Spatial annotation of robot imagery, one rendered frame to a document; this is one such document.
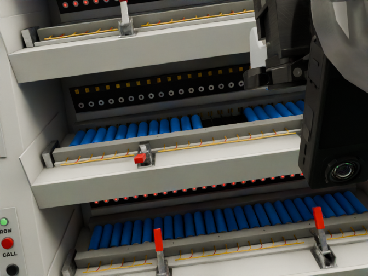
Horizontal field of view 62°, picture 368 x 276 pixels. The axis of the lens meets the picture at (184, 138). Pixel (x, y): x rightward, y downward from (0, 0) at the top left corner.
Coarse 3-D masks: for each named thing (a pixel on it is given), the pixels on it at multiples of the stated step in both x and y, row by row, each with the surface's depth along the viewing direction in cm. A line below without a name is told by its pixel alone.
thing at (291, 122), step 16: (208, 128) 52; (224, 128) 52; (240, 128) 51; (256, 128) 51; (272, 128) 52; (288, 128) 52; (96, 144) 52; (112, 144) 51; (128, 144) 51; (160, 144) 52; (176, 144) 51; (208, 144) 50; (64, 160) 52
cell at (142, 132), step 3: (141, 123) 59; (144, 123) 59; (141, 126) 58; (144, 126) 58; (147, 126) 59; (141, 129) 56; (144, 129) 57; (147, 129) 58; (138, 132) 56; (141, 132) 55; (144, 132) 56; (147, 132) 57; (138, 135) 55; (141, 135) 54; (144, 135) 54
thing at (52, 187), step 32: (224, 96) 63; (256, 96) 63; (64, 128) 63; (32, 160) 48; (128, 160) 51; (160, 160) 49; (192, 160) 48; (224, 160) 47; (256, 160) 48; (288, 160) 48; (64, 192) 48; (96, 192) 48; (128, 192) 49
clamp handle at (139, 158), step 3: (141, 147) 48; (144, 147) 48; (141, 150) 48; (144, 150) 48; (141, 153) 46; (144, 153) 44; (138, 156) 42; (141, 156) 42; (144, 156) 43; (135, 159) 41; (138, 159) 41; (141, 159) 41; (144, 159) 43; (135, 162) 41; (138, 162) 41; (141, 162) 41
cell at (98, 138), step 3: (99, 129) 59; (102, 129) 59; (105, 129) 60; (99, 132) 58; (102, 132) 58; (105, 132) 59; (96, 135) 56; (99, 135) 56; (102, 135) 57; (96, 138) 55; (99, 138) 56; (102, 138) 56; (93, 141) 54; (96, 141) 54; (99, 141) 55; (102, 141) 56
